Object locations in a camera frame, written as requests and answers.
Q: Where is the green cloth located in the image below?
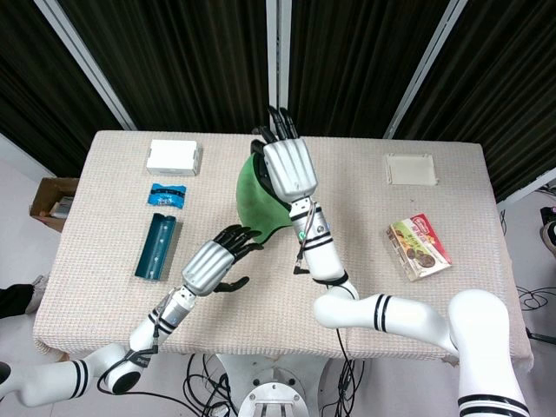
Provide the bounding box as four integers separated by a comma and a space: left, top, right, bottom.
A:
235, 155, 295, 244

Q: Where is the teal open tray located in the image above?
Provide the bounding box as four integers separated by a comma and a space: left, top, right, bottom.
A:
133, 212, 180, 283

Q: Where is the black device on floor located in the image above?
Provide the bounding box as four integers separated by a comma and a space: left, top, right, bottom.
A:
539, 206, 556, 255

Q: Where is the beige waffle tablecloth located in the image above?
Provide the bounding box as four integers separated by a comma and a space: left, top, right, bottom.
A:
33, 129, 534, 374

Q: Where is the aluminium frame post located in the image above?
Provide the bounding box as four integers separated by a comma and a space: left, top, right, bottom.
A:
497, 171, 556, 206
266, 0, 292, 135
34, 0, 138, 131
383, 0, 469, 140

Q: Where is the blue snack packet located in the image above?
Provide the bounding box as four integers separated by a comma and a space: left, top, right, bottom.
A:
146, 182, 188, 209

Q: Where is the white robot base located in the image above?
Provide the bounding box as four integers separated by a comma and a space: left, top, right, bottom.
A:
215, 353, 325, 417

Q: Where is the brown cardboard carton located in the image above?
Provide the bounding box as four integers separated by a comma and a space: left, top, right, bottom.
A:
29, 176, 80, 234

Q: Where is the white square plastic tray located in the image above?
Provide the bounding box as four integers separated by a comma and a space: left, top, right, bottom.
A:
384, 152, 439, 187

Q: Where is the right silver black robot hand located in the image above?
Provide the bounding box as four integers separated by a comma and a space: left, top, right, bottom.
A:
249, 105, 318, 204

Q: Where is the black pleated curtain panel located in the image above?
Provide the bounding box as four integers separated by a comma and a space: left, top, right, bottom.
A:
394, 0, 556, 203
56, 0, 271, 134
0, 0, 125, 179
288, 0, 448, 139

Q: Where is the cookie box with red logo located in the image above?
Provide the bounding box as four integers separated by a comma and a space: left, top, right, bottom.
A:
385, 213, 453, 282

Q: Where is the black floor cable bundle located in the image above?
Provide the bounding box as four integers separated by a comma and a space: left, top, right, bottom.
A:
184, 352, 240, 417
516, 273, 556, 312
334, 328, 366, 417

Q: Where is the white cardboard box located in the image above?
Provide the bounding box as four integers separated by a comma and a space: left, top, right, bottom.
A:
145, 139, 204, 177

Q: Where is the dark clothed person leg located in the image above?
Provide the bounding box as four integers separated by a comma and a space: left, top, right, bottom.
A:
0, 275, 48, 321

